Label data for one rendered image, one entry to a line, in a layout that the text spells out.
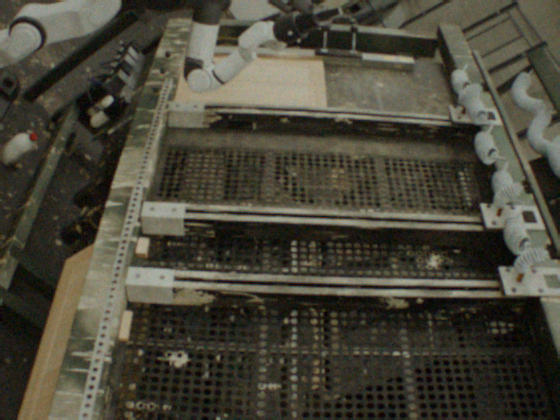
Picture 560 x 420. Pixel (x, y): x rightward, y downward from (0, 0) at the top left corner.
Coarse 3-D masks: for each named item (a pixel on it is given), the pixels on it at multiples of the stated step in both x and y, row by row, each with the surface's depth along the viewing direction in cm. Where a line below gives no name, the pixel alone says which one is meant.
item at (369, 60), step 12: (216, 48) 269; (228, 48) 269; (264, 48) 270; (324, 60) 269; (336, 60) 269; (348, 60) 269; (360, 60) 269; (372, 60) 268; (384, 60) 268; (396, 60) 269
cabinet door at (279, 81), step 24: (240, 72) 259; (264, 72) 260; (288, 72) 261; (312, 72) 261; (192, 96) 245; (216, 96) 245; (240, 96) 246; (264, 96) 247; (288, 96) 247; (312, 96) 248
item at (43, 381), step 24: (72, 264) 243; (72, 288) 231; (72, 312) 220; (144, 312) 191; (48, 336) 219; (144, 336) 185; (48, 360) 209; (48, 384) 200; (24, 408) 199; (48, 408) 191
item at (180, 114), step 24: (168, 120) 230; (192, 120) 230; (216, 120) 230; (240, 120) 230; (264, 120) 230; (288, 120) 230; (312, 120) 230; (336, 120) 230; (360, 120) 230; (384, 120) 230; (408, 120) 230; (432, 120) 233; (456, 120) 226
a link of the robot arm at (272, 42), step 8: (272, 16) 201; (280, 16) 199; (272, 24) 199; (280, 24) 195; (272, 32) 198; (280, 32) 196; (272, 40) 199; (280, 40) 198; (288, 40) 198; (272, 48) 205; (280, 48) 206
